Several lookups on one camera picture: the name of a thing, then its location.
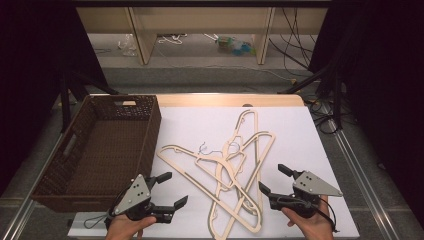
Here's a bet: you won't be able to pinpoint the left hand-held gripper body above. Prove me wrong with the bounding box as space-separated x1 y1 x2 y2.
105 173 175 225

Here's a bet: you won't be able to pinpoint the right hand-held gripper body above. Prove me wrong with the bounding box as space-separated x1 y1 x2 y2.
268 169 344 220

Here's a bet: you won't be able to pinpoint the beige plastic clothes hanger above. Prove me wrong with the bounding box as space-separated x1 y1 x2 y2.
208 130 277 240
156 144 264 234
199 109 265 218

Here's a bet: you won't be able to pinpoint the brown woven basket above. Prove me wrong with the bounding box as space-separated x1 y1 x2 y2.
31 94 163 214

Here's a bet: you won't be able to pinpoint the person's left hand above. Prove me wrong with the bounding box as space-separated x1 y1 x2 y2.
105 214 158 240

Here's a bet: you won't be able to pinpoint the person's right hand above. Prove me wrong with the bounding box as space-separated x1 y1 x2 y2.
281 195 334 240

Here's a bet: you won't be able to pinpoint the white table mat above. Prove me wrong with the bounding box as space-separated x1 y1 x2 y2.
68 105 361 240

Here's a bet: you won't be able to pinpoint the colourful plastic bag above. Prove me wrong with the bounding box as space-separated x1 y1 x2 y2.
215 34 257 57

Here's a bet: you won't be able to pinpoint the clear plastic bag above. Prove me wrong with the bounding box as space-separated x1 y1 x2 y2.
117 33 138 57

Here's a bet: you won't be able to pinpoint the light wooden desk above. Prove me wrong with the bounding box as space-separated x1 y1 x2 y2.
76 6 329 66

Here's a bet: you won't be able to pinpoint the right hand-held gripper cable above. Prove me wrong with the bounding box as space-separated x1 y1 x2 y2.
314 195 340 234

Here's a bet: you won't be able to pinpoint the hand-held gripper cable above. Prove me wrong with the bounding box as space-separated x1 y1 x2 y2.
83 212 112 230
314 195 340 234

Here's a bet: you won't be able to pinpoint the left hand-held gripper cable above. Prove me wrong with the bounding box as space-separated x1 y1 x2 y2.
83 212 112 230

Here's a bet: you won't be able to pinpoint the aluminium rail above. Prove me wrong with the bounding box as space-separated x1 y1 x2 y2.
0 133 65 240
328 119 402 240

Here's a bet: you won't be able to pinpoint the black floor cables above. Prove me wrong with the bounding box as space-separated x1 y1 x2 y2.
303 95 338 135

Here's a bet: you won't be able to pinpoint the black hanging cables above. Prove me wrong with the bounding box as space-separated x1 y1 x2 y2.
269 7 318 72

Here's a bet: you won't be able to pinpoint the white cord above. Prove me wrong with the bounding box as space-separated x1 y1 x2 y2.
157 33 188 46

